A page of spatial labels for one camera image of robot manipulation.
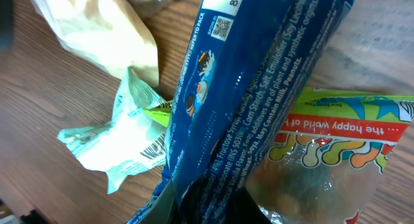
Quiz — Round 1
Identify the beige snack bag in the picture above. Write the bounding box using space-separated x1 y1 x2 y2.
31 0 172 87

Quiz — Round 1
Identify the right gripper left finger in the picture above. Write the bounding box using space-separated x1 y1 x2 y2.
138 181 177 224

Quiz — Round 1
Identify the blue cookie pack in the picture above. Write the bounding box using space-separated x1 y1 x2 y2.
131 0 354 223

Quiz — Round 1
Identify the mint green snack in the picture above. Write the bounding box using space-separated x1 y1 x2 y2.
57 68 166 194

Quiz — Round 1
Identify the green gummy candy bag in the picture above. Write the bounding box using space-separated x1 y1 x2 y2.
144 87 414 224

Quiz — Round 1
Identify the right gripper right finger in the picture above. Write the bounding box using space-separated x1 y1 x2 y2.
224 188 271 224

